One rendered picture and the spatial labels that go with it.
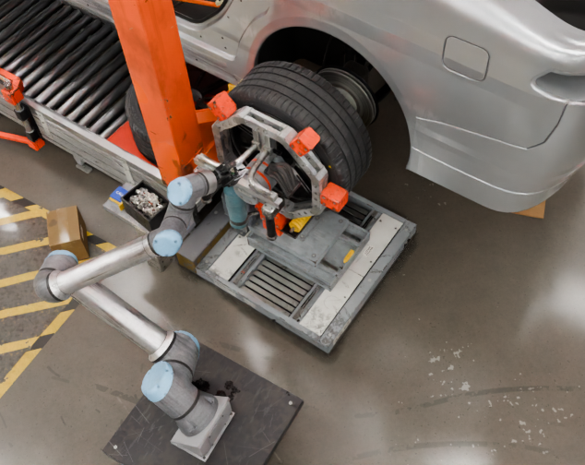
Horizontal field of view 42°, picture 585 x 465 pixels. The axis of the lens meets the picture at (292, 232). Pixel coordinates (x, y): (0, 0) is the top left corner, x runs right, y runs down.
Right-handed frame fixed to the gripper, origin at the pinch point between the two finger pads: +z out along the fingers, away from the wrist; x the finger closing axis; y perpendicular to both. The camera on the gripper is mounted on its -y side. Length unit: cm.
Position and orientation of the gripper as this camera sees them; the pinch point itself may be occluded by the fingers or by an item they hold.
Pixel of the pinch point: (242, 170)
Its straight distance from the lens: 293.3
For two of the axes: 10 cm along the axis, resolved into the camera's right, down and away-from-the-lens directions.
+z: 6.1, -3.0, 7.4
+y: 6.2, -4.0, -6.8
